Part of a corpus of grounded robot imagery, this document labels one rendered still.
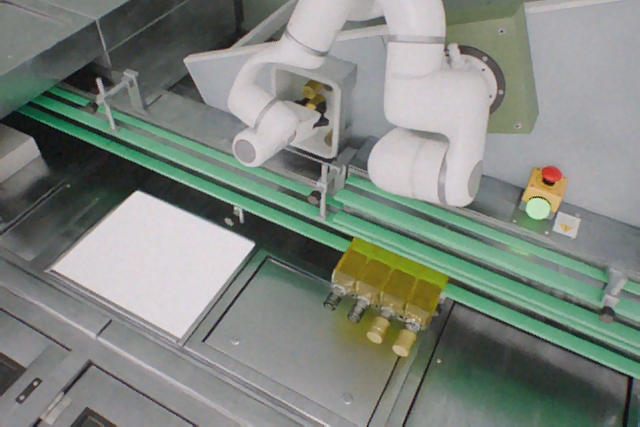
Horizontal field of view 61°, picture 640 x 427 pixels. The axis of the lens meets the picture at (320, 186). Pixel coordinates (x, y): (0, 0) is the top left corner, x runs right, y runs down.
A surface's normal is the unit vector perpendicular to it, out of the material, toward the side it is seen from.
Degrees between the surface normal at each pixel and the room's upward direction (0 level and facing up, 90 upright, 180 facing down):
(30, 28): 90
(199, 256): 90
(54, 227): 90
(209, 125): 90
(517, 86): 3
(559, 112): 0
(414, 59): 33
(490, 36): 3
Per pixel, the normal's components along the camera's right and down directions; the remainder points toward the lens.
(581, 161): -0.47, 0.62
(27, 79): 0.88, 0.35
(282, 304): 0.03, -0.70
